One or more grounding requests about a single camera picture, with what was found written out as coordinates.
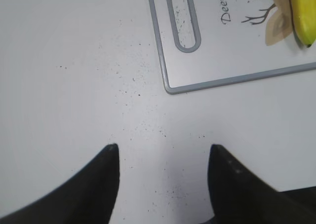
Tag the white cutting board grey rim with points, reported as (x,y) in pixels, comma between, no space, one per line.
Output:
(210,43)

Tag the yellow plastic banana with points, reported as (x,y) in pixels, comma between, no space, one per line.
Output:
(304,19)

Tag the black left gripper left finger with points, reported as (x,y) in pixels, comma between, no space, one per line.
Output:
(86,198)

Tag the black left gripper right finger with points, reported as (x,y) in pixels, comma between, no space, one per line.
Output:
(238,196)

